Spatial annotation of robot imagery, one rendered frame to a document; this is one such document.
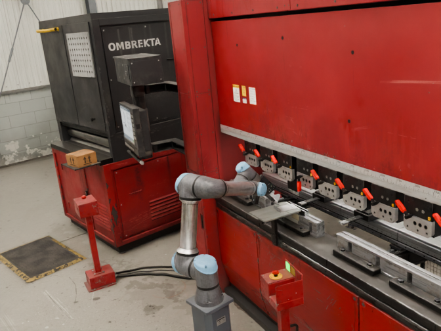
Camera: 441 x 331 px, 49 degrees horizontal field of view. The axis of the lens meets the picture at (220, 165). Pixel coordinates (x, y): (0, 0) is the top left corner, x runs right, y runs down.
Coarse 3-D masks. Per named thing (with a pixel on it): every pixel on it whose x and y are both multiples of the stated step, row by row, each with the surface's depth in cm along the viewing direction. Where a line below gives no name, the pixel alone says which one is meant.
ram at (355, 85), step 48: (240, 48) 314; (288, 48) 269; (336, 48) 235; (384, 48) 208; (432, 48) 187; (240, 96) 328; (288, 96) 278; (336, 96) 242; (384, 96) 214; (432, 96) 192; (288, 144) 289; (336, 144) 250; (384, 144) 220; (432, 144) 196
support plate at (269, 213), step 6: (282, 204) 307; (258, 210) 301; (264, 210) 300; (270, 210) 299; (276, 210) 299; (294, 210) 296; (300, 210) 296; (258, 216) 292; (264, 216) 292; (270, 216) 291; (276, 216) 290; (282, 216) 290; (264, 222) 285
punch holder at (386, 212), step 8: (376, 192) 231; (384, 192) 226; (392, 192) 222; (400, 192) 221; (376, 200) 232; (384, 200) 227; (392, 200) 223; (400, 200) 223; (376, 208) 233; (384, 208) 228; (392, 208) 223; (376, 216) 234; (384, 216) 229; (392, 216) 224; (400, 216) 226
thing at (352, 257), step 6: (336, 252) 262; (342, 252) 260; (348, 252) 259; (342, 258) 258; (348, 258) 253; (354, 258) 252; (360, 258) 252; (354, 264) 250; (360, 264) 246; (366, 264) 246; (366, 270) 243; (372, 270) 240; (378, 270) 240
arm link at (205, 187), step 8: (200, 176) 244; (200, 184) 240; (208, 184) 240; (216, 184) 241; (224, 184) 245; (232, 184) 252; (240, 184) 257; (248, 184) 262; (256, 184) 268; (264, 184) 269; (200, 192) 240; (208, 192) 240; (216, 192) 241; (224, 192) 244; (232, 192) 251; (240, 192) 256; (248, 192) 262; (256, 192) 267; (264, 192) 270
